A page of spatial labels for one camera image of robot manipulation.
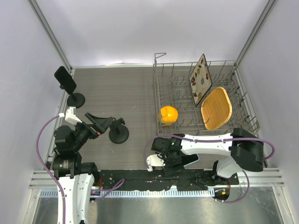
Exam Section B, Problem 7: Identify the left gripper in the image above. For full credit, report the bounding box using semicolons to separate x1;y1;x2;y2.
71;112;113;151

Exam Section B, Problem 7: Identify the black phone stand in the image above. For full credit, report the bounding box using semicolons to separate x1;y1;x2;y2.
60;84;85;108
109;118;129;144

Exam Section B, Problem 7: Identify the black phone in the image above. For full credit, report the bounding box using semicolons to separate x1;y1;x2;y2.
54;66;77;95

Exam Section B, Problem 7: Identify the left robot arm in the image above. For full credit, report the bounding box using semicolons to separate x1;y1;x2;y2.
52;109;115;224

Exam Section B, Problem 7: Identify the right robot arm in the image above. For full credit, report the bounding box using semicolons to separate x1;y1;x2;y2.
146;128;263;184

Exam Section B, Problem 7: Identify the yellow bowl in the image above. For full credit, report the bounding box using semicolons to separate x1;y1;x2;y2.
158;105;178;126

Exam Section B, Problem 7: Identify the floral square plate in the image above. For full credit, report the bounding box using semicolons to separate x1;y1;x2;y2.
189;54;213;106

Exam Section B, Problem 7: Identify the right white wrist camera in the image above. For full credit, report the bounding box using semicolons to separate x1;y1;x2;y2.
146;154;165;172

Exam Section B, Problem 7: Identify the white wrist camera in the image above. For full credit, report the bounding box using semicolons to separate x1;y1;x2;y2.
58;106;82;125
146;154;165;172

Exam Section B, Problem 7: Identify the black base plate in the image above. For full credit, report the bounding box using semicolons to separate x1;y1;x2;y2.
99;169;239;191

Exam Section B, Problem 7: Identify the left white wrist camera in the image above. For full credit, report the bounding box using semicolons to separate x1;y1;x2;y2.
58;106;82;125

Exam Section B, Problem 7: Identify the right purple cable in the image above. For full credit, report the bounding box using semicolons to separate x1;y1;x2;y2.
142;133;276;203

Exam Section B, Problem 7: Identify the purple cable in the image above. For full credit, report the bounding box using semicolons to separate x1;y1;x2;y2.
36;115;126;224
142;133;276;203

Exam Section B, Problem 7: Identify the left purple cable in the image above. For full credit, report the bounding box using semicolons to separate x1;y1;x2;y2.
36;115;126;224

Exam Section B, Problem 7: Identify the grey wire dish rack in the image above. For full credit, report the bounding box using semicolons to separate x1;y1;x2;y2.
153;53;260;135

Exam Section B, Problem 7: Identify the white cable duct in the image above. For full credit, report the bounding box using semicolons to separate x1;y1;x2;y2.
39;189;214;198

